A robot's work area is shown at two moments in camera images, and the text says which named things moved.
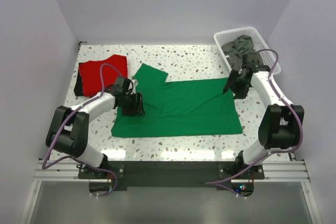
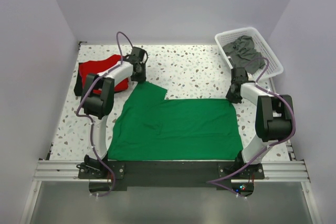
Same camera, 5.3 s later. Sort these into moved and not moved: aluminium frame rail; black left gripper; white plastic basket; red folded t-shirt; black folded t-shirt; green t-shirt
Moved: green t-shirt; black left gripper
Not moved: black folded t-shirt; aluminium frame rail; red folded t-shirt; white plastic basket
